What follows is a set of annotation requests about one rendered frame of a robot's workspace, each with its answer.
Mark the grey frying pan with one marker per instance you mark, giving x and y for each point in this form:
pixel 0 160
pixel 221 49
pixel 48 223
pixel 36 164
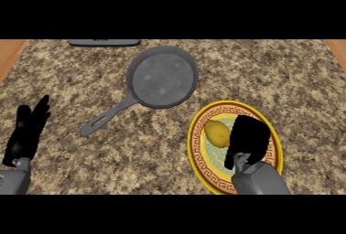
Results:
pixel 162 80

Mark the yellow bell pepper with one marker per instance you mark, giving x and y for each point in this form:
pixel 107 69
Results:
pixel 216 133

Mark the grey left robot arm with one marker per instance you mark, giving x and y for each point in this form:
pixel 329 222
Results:
pixel 15 178

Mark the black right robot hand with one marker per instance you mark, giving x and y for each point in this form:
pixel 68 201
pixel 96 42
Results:
pixel 249 135

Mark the yellow rimmed patterned plate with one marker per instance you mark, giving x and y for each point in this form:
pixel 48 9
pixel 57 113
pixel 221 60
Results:
pixel 204 158

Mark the dark grey flat appliance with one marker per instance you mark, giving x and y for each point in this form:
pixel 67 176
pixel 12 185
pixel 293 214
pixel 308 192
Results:
pixel 104 42

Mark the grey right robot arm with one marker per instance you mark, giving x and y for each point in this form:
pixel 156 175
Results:
pixel 259 179

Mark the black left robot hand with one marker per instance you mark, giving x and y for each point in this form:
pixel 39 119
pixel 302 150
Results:
pixel 24 132

